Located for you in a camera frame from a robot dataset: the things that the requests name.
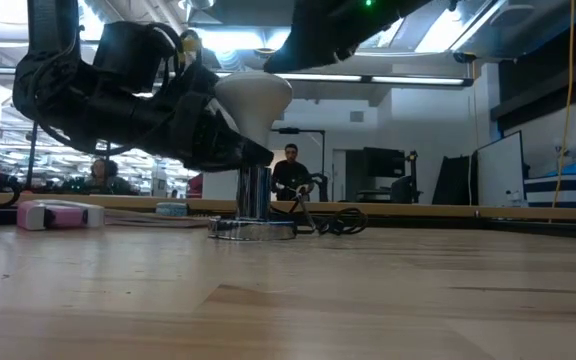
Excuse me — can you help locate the long ceiling light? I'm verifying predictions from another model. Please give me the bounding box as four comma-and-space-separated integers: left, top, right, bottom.
275, 73, 474, 87

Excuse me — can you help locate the black metal table frame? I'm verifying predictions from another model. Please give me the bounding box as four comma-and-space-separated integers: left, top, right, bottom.
287, 212, 576, 239

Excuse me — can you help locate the pink and white box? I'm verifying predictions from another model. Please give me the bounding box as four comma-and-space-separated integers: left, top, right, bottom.
16, 199, 106, 232

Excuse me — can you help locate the red chair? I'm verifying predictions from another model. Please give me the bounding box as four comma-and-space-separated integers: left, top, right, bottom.
186, 172, 204, 200

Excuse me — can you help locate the black monitor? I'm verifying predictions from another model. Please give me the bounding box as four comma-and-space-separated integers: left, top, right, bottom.
361, 146, 408, 180

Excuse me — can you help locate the brown cardboard sheet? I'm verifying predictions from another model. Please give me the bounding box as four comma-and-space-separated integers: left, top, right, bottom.
103, 208, 219, 230

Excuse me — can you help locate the black lamp power cord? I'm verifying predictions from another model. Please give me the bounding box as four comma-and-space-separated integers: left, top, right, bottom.
270, 182, 369, 236

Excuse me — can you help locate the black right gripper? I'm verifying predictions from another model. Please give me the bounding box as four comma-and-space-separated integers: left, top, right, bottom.
265, 0, 434, 75

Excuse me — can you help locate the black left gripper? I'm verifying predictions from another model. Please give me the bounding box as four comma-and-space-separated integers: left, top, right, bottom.
15, 52, 275, 173

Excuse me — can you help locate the light brown wooden desk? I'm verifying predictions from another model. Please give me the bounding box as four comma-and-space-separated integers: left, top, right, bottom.
0, 192, 576, 222

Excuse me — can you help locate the person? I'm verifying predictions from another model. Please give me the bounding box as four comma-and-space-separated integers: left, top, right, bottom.
270, 143, 317, 202
75, 158, 134, 196

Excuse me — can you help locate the black panel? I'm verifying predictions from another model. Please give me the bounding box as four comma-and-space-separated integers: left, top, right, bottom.
431, 153, 475, 206

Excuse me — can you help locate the blue white striped box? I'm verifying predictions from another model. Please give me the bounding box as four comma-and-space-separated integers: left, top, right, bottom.
523, 159, 576, 209

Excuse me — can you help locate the chrome lamp socket base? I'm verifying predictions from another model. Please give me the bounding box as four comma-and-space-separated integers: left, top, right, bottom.
206, 164, 298, 242

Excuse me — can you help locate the yellow cable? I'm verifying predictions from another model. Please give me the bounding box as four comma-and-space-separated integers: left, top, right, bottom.
550, 0, 575, 224

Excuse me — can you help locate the whiteboard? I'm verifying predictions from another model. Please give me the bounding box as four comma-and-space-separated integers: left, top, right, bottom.
476, 130, 527, 207

